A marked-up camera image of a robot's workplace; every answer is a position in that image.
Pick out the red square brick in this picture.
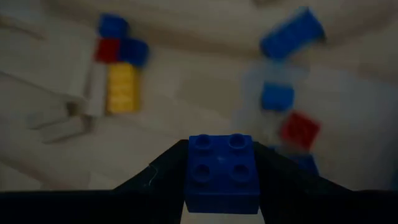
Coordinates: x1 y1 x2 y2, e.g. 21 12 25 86
279 111 322 150
94 37 121 64

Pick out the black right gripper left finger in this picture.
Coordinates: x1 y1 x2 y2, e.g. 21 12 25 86
113 139 190 224

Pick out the yellow long brick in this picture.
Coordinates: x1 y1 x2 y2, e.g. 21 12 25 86
105 62 141 114

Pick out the blue long brick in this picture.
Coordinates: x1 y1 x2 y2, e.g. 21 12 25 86
259 7 326 60

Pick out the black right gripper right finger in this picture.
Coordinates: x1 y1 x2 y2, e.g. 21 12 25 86
253 141 352 224

